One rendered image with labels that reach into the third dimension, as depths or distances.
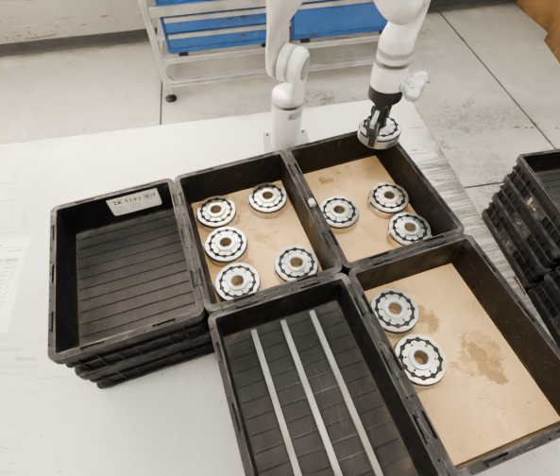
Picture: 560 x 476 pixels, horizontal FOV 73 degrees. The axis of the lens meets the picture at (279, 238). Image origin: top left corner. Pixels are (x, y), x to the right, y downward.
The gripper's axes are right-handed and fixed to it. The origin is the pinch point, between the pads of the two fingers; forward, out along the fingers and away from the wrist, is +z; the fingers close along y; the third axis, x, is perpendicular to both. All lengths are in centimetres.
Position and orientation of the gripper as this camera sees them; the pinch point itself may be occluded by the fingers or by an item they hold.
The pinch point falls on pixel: (375, 135)
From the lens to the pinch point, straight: 99.6
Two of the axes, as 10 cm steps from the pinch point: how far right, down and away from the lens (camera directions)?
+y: -4.6, 7.3, -5.0
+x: 8.9, 3.7, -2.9
